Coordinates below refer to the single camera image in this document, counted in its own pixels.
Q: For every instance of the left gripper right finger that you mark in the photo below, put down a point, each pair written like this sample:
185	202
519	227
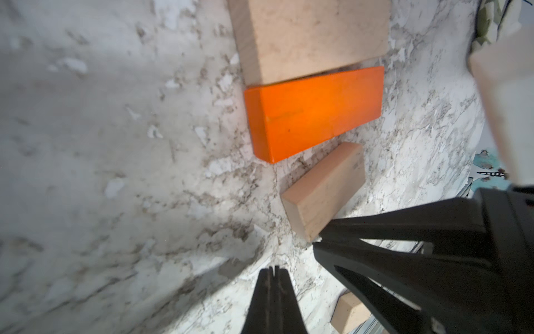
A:
287	316

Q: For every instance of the small wood block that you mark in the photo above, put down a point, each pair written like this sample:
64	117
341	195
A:
316	198
349	314

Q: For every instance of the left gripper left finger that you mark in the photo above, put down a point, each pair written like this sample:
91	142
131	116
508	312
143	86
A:
258	319

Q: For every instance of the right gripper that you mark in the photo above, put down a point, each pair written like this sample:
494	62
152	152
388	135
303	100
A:
407	292

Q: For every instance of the orange rectangular block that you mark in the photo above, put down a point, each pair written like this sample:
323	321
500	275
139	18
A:
288	118

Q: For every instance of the natural wood rectangular block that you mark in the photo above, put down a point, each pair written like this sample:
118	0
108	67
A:
279	41

